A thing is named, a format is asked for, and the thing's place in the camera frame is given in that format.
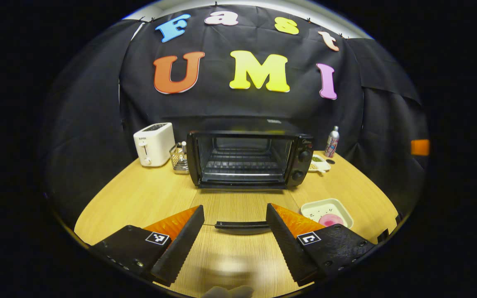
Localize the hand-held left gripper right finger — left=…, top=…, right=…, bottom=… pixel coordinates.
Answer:
left=265, top=203, right=376, bottom=287

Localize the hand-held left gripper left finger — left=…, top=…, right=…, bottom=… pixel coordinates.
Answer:
left=90, top=204, right=206, bottom=287

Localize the pink round food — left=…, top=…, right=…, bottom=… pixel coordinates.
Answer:
left=318, top=214, right=344, bottom=227

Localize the cream square plate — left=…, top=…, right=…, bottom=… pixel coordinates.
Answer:
left=301, top=198, right=354, bottom=229

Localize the black electric oven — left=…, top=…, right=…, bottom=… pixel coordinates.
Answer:
left=186, top=118, right=314, bottom=236

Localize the silver spray bottle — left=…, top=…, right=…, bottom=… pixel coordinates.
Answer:
left=325, top=126, right=340, bottom=158

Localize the small white dish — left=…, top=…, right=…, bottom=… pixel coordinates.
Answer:
left=308, top=154, right=331, bottom=173

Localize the white toaster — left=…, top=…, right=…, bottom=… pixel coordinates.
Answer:
left=133, top=123, right=176, bottom=167

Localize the wire mesh basket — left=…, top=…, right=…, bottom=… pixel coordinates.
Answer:
left=169, top=142, right=189, bottom=172

